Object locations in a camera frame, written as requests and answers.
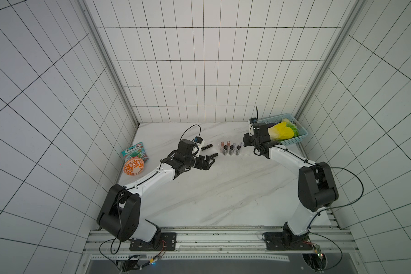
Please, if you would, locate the black lipstick silver band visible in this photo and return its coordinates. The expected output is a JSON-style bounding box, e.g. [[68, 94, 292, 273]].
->
[[201, 144, 213, 151]]

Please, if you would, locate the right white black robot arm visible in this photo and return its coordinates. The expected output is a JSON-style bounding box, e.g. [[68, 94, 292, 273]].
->
[[243, 118, 339, 251]]

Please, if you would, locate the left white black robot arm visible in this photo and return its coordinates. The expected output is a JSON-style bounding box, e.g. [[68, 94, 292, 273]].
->
[[97, 137, 218, 248]]

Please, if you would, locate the clear acrylic lipstick organizer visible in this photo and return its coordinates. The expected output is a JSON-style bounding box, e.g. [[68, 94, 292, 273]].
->
[[214, 137, 254, 156]]

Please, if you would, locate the yellow toy napa cabbage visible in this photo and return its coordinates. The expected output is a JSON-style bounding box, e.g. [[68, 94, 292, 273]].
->
[[268, 122, 293, 141]]

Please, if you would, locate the light blue plastic basket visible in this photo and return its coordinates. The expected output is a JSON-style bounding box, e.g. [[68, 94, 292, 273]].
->
[[259, 114, 308, 146]]

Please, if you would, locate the green toy vegetable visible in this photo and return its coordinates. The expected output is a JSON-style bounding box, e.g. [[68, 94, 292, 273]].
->
[[282, 118, 300, 138]]

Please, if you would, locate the green snack packet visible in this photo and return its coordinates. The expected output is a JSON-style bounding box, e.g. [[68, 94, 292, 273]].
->
[[122, 142, 148, 162]]

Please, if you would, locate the orange white patterned bowl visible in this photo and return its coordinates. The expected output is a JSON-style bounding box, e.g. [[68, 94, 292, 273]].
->
[[123, 157, 145, 176]]

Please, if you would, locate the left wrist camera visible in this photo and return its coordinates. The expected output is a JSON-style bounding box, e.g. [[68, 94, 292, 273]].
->
[[193, 137, 203, 146]]

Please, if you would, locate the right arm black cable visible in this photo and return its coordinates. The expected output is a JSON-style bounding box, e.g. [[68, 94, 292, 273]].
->
[[249, 105, 365, 271]]

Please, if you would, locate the aluminium mounting rail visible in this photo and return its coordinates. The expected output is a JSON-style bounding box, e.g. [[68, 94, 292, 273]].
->
[[83, 226, 358, 262]]

